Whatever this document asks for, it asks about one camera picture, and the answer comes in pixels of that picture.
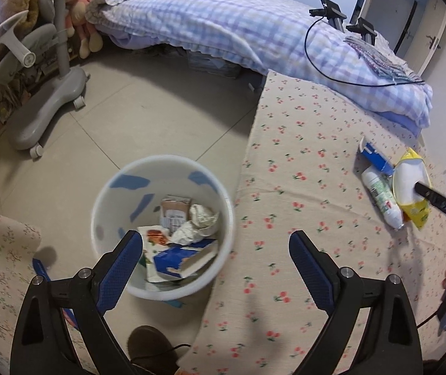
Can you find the white blue patterned waste bin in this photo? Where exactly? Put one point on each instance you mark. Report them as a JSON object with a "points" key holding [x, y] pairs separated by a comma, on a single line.
{"points": [[109, 218]]}

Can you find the small brown carton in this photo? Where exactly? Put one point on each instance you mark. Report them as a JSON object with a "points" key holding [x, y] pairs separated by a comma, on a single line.
{"points": [[176, 205]]}

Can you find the long black door bar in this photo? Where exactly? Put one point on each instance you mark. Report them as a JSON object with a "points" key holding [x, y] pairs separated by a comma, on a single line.
{"points": [[408, 27]]}

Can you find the brown fuzzy slipper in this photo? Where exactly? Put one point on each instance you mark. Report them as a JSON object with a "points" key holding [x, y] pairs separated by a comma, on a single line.
{"points": [[152, 343]]}

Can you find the white bottle green label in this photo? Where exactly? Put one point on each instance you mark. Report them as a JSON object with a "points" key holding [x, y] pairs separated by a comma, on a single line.
{"points": [[379, 193]]}

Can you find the grey wheeled chair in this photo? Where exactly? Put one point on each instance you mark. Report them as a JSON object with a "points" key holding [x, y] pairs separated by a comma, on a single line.
{"points": [[47, 113]]}

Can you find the pile of printed boxes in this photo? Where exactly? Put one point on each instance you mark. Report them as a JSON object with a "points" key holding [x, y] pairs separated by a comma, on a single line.
{"points": [[8, 101]]}

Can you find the black clamp device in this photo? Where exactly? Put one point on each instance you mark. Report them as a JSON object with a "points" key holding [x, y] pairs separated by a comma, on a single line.
{"points": [[363, 29], [330, 9]]}

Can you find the white door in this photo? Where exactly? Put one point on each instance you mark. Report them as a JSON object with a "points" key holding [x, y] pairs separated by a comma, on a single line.
{"points": [[435, 62]]}

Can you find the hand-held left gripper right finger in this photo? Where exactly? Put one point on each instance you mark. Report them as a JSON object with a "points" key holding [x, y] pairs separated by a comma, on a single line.
{"points": [[310, 273]]}

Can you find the small blue white box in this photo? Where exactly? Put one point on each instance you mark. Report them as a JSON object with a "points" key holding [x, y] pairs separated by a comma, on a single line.
{"points": [[377, 158]]}

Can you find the white snack wrapper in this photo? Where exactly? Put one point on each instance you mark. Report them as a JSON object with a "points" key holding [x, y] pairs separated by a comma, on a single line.
{"points": [[152, 242]]}

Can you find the lavender blanket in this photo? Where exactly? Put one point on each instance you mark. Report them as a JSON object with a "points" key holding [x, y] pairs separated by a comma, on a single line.
{"points": [[396, 119]]}

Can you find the yellow packet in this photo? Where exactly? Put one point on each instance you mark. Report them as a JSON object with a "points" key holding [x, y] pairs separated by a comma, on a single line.
{"points": [[418, 213]]}

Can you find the grey white paper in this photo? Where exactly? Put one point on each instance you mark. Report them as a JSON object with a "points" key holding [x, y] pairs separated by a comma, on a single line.
{"points": [[203, 216]]}

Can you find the floral beige cloth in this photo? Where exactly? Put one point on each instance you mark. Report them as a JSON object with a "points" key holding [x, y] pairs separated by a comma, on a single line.
{"points": [[4, 250]]}

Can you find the cherry print tablecloth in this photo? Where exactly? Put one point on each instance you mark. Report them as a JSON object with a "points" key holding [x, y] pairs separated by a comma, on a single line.
{"points": [[305, 164]]}

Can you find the blue carton box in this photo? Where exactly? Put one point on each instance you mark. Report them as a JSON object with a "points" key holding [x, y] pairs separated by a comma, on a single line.
{"points": [[176, 258]]}

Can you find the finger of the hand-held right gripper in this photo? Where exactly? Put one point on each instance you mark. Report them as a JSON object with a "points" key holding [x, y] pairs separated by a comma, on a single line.
{"points": [[439, 202]]}

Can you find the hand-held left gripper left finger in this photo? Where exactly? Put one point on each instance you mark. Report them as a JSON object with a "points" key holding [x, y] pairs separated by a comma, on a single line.
{"points": [[121, 269]]}

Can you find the blue plaid duvet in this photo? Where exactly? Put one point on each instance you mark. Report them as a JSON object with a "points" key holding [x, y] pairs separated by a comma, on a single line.
{"points": [[215, 19]]}

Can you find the striped cloth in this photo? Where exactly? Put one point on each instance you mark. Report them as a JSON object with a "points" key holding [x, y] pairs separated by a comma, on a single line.
{"points": [[379, 62]]}

